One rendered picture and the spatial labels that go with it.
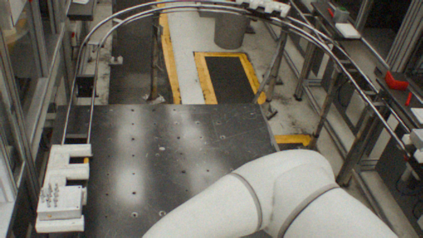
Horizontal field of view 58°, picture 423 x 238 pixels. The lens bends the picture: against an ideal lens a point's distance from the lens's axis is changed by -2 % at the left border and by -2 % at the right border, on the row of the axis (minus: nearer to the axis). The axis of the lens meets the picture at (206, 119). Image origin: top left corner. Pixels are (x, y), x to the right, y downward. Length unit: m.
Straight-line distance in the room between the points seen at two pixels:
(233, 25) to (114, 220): 2.73
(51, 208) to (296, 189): 0.87
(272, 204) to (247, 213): 0.04
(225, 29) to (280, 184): 3.38
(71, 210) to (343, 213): 0.89
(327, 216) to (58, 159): 1.13
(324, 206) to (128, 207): 1.09
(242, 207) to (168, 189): 1.07
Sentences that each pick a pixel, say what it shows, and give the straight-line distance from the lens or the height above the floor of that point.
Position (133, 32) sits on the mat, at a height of 0.01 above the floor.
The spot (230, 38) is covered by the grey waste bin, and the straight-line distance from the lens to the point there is 3.97.
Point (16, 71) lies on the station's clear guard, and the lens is 1.47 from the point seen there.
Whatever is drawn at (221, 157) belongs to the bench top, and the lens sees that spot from 1.79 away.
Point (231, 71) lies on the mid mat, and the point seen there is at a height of 0.01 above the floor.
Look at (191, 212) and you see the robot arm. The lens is 0.57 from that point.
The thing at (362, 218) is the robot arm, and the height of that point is 1.51.
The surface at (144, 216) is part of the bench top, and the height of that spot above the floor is 0.68.
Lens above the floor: 1.93
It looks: 39 degrees down
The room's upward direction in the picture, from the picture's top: 8 degrees clockwise
